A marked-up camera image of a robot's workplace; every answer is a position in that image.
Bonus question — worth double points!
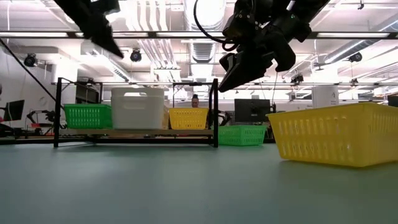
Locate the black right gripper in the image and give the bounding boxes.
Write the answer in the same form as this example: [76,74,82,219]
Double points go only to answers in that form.
[218,0,299,93]

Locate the silver ventilation duct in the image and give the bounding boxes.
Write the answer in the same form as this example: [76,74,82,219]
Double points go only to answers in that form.
[183,0,226,78]

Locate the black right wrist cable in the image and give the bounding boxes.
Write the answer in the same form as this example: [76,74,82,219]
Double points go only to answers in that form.
[193,0,240,52]

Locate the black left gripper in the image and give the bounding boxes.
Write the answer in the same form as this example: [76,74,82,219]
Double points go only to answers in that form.
[54,0,124,59]

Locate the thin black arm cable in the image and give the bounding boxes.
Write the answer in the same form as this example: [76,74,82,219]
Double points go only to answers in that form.
[0,36,60,96]

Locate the dark background cabinet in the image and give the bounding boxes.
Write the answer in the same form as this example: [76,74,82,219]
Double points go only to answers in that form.
[75,81,103,105]

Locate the white pillar with sign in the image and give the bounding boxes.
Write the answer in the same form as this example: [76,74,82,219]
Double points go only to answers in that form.
[312,67,340,109]

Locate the black metal wood shelf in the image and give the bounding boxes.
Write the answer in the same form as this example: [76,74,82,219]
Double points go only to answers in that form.
[53,77,220,149]

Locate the green table mat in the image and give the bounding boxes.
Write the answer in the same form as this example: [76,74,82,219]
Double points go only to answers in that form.
[0,142,398,224]

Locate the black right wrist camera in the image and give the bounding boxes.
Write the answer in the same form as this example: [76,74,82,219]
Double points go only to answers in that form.
[222,0,252,43]

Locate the black metal table frame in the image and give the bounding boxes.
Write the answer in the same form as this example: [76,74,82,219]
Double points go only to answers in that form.
[0,136,55,146]

